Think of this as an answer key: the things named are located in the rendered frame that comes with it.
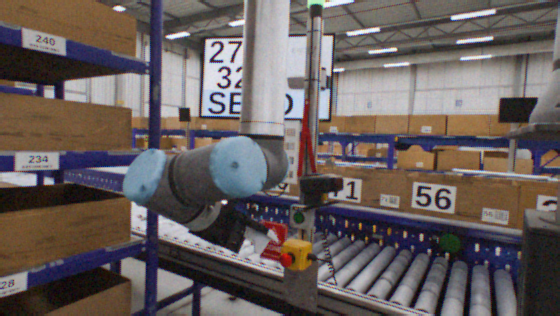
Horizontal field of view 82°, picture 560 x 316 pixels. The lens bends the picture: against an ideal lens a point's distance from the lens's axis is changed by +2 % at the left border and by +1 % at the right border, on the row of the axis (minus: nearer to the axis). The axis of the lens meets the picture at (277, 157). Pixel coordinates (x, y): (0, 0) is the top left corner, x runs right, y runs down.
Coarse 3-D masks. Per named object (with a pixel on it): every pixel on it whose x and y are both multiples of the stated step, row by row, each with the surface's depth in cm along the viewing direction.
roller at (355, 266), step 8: (368, 248) 133; (376, 248) 136; (360, 256) 123; (368, 256) 126; (352, 264) 115; (360, 264) 118; (344, 272) 108; (352, 272) 110; (328, 280) 101; (336, 280) 101; (344, 280) 104
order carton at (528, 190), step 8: (520, 184) 142; (528, 184) 140; (536, 184) 139; (544, 184) 137; (552, 184) 136; (520, 192) 119; (528, 192) 117; (536, 192) 116; (544, 192) 115; (552, 192) 114; (520, 200) 119; (528, 200) 117; (536, 200) 116; (520, 208) 119; (528, 208) 118; (520, 216) 119; (520, 224) 119
